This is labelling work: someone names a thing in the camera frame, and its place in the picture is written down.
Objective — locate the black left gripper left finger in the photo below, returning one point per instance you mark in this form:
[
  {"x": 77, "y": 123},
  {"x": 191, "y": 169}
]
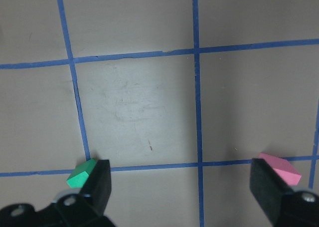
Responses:
[{"x": 97, "y": 189}]

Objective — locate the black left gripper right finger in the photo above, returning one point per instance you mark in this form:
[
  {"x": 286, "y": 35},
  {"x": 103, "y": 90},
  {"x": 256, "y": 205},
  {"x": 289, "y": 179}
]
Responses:
[{"x": 268, "y": 189}]

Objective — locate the green foam cube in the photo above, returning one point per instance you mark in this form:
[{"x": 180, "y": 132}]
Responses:
[{"x": 81, "y": 174}]

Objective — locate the pink foam cube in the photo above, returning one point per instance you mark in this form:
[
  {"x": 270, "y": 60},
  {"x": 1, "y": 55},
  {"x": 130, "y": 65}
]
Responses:
[{"x": 283, "y": 168}]

